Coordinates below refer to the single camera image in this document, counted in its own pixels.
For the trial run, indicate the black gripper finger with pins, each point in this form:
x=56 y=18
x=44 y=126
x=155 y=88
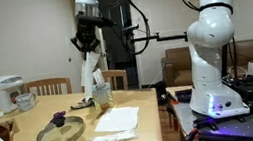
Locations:
x=93 y=45
x=76 y=44

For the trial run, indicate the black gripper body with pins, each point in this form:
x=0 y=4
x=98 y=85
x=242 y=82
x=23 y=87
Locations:
x=87 y=25

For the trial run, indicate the white tissue sheet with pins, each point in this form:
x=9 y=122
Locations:
x=89 y=74

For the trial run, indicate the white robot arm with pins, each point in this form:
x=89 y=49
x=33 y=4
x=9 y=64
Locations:
x=213 y=29

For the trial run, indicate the right wooden chair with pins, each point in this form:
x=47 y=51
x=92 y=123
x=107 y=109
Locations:
x=104 y=80

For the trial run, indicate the wooden chair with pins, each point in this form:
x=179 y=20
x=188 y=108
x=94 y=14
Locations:
x=104 y=80
x=49 y=86

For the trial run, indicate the left wooden chair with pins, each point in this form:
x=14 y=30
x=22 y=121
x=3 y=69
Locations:
x=49 y=86

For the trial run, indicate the crumpled clear plastic cup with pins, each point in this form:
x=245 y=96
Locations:
x=26 y=102

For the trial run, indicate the white paper napkin on table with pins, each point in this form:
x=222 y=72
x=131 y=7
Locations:
x=118 y=119

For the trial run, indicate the white electric water boiler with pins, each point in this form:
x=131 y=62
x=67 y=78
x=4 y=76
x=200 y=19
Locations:
x=9 y=89

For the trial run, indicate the glass pot lid purple knob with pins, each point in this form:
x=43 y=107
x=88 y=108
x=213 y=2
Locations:
x=62 y=128

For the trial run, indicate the clear plastic packet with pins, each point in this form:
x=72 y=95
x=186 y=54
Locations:
x=119 y=136

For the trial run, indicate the grey robot mounting table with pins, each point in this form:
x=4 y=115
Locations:
x=229 y=126

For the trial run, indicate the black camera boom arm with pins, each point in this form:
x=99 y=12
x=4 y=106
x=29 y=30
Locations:
x=128 y=32

